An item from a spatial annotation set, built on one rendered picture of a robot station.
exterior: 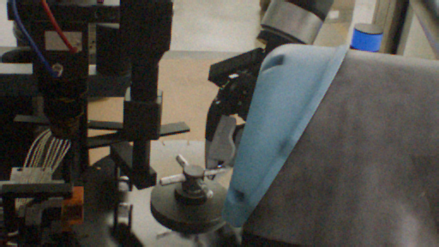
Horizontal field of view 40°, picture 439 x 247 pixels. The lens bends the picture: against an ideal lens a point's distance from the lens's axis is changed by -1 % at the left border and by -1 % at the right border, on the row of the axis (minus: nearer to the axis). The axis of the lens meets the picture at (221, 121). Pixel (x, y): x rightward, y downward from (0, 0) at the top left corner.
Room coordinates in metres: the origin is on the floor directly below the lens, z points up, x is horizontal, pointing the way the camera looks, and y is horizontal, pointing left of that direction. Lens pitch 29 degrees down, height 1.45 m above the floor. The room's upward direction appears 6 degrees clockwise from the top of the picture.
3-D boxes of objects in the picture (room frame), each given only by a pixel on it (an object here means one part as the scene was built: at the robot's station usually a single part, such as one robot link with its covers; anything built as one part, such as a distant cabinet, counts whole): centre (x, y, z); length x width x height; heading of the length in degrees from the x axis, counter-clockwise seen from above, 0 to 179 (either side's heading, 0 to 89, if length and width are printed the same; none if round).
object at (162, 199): (0.67, 0.03, 0.96); 0.11 x 0.11 x 0.03
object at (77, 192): (0.62, 0.22, 0.95); 0.10 x 0.03 x 0.07; 103
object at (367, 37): (0.86, -0.20, 1.14); 0.05 x 0.04 x 0.03; 13
